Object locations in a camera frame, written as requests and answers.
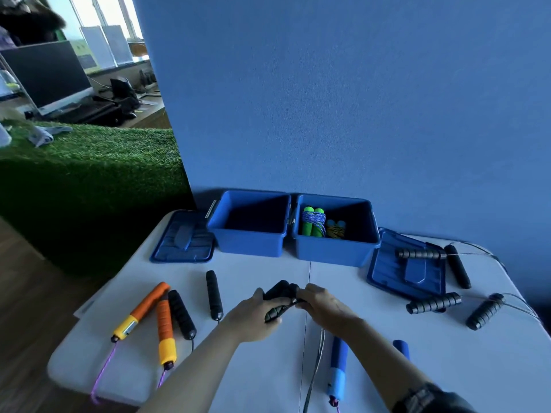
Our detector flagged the person's right hand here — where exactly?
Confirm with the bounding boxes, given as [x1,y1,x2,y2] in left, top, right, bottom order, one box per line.
[296,284,363,339]

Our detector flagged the person's left hand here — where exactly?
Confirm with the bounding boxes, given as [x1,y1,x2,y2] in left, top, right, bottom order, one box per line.
[223,288,298,343]

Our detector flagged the black jump rope handles bundle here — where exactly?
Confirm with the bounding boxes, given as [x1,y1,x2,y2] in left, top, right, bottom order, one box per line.
[263,279,303,324]

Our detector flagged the person's right forearm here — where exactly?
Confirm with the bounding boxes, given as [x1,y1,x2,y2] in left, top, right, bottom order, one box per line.
[340,318,436,413]

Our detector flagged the person's left forearm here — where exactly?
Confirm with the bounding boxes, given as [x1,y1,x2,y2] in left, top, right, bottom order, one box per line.
[137,319,258,413]

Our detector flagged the blue plastic storage box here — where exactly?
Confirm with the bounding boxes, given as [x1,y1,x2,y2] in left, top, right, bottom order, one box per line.
[206,190,292,258]
[292,193,382,268]

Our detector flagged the blue plastic box lid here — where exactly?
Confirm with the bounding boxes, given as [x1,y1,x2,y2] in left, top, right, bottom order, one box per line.
[149,210,216,264]
[366,227,447,302]

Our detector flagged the blue partition panel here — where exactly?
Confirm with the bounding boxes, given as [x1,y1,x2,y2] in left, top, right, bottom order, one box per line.
[131,0,551,306]

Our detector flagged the green artificial turf block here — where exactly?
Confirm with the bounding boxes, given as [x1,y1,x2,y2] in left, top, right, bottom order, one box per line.
[0,121,196,278]

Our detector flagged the black desk device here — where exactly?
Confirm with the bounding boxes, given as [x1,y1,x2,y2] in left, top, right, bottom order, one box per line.
[109,76,142,117]

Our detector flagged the black keyboard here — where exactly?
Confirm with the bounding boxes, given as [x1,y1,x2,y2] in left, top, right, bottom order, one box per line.
[56,101,123,126]

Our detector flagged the grey cloth item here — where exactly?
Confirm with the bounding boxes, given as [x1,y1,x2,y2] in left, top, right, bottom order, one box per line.
[29,125,74,148]

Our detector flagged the white paper sheet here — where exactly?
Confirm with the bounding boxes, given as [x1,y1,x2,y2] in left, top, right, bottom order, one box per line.
[103,25,134,66]
[79,26,117,69]

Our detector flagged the computer monitor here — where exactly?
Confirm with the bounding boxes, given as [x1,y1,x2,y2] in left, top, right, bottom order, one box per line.
[0,40,94,117]

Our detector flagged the black foam jump rope handle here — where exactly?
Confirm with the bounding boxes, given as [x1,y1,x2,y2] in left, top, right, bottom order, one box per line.
[205,270,224,322]
[167,290,198,341]

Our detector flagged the blue handled yellow rope bundle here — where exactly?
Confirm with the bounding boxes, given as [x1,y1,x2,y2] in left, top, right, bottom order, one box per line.
[325,219,348,240]

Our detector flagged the green handled jump rope bundle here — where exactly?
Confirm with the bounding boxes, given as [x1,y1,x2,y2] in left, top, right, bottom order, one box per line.
[301,206,327,238]

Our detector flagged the grey steel jump rope cable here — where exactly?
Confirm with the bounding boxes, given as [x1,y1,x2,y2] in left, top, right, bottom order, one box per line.
[302,328,326,413]

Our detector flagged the orange yellow jump rope handle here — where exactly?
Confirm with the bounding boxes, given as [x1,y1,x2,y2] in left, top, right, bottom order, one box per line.
[155,297,177,371]
[110,282,171,343]

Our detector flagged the black ribbed jump rope handle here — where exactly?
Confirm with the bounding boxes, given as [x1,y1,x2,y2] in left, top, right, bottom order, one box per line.
[465,293,505,331]
[406,292,462,315]
[395,248,448,260]

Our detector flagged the black smooth jump rope handle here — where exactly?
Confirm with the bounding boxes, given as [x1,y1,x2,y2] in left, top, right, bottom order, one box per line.
[444,243,472,290]

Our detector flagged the black wrist strap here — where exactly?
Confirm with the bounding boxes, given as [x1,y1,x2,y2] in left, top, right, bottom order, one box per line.
[391,382,476,413]

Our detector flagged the purple jump rope cord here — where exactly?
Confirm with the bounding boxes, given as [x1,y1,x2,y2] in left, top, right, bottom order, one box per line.
[90,341,169,405]

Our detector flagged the thin steel rope cable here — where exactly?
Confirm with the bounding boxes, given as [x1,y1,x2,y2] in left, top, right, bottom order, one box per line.
[454,241,509,273]
[501,292,542,321]

